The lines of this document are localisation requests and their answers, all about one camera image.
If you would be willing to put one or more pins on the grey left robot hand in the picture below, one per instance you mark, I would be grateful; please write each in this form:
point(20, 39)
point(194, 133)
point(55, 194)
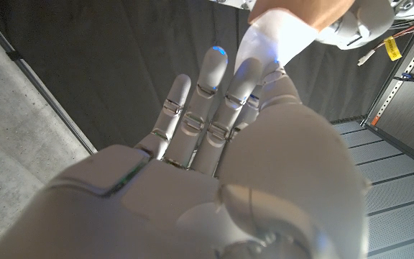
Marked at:
point(365, 25)

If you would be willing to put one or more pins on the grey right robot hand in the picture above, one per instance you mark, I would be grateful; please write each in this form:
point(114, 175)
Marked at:
point(178, 208)

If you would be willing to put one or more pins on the tan adhesive bandage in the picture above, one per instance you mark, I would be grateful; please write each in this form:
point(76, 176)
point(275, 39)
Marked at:
point(307, 12)

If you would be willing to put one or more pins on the black curtain backdrop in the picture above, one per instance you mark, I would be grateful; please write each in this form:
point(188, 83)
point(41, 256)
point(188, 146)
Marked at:
point(120, 72)

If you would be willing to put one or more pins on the perforated metal rail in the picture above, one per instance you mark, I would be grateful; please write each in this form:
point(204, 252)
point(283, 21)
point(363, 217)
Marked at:
point(390, 98)

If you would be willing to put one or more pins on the black curtain frame pole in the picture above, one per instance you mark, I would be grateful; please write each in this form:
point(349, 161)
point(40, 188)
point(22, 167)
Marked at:
point(13, 54)

